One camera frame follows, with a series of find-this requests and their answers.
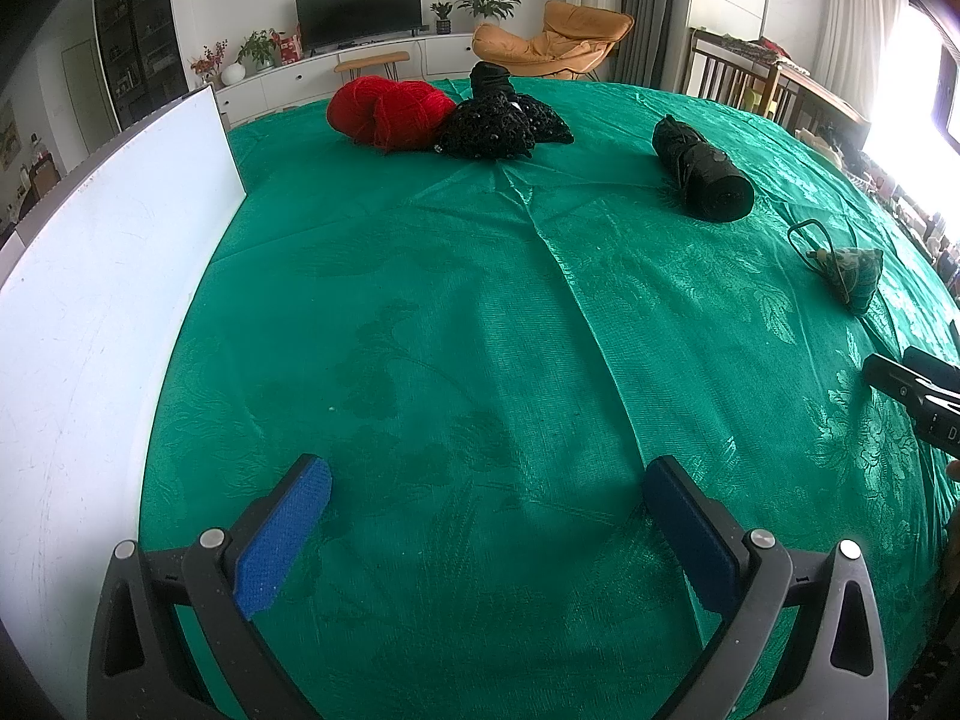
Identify red flower vase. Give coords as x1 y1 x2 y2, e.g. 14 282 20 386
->
190 41 248 88

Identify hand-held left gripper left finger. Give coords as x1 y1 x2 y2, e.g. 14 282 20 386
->
86 454 334 720

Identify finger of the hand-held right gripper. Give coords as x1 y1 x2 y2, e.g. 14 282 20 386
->
861 354 938 422
902 347 960 395

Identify red yarn ball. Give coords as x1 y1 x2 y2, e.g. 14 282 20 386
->
326 77 458 154

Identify white sheer curtain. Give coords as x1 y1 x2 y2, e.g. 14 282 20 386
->
813 0 913 118

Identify white storage box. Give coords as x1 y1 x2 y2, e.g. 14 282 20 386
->
0 85 247 720

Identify leafy potted plant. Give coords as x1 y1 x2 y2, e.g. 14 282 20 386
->
457 0 521 23

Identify small wooden stool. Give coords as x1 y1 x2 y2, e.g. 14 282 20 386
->
334 51 412 84

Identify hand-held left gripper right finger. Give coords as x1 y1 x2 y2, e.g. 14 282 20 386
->
641 456 890 720

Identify tan lounge chair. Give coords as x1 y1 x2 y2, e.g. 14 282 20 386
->
472 0 635 83

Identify green potted plant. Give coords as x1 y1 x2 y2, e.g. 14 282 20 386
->
238 30 281 75

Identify black flat television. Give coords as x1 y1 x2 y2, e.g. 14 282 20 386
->
295 0 423 56

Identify green triangular sachet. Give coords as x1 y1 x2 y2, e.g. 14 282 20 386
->
787 219 887 317

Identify wooden chair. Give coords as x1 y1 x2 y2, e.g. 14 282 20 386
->
688 26 782 118

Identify white television cabinet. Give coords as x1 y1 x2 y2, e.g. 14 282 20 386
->
214 34 496 130

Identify dark display cabinet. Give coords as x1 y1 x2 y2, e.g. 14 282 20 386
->
91 0 188 133

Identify black folded umbrella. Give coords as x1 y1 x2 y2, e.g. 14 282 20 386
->
651 115 756 224

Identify black beaded bag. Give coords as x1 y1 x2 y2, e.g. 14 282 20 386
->
433 61 575 161

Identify green tablecloth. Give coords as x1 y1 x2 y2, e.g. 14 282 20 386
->
139 77 960 720

